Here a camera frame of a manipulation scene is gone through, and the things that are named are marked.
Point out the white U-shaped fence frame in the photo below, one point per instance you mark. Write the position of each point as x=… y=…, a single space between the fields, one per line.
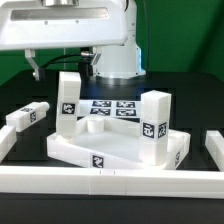
x=90 y=181

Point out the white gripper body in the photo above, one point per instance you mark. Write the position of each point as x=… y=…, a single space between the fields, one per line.
x=29 y=24

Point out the white desk top tray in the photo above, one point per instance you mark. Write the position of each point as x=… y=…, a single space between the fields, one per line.
x=110 y=143

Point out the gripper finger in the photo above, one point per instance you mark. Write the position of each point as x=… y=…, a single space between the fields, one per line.
x=30 y=57
x=97 y=52

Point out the fiducial marker sheet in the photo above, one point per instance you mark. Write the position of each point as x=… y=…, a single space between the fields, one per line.
x=110 y=108

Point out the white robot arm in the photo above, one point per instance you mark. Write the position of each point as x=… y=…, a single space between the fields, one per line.
x=117 y=61

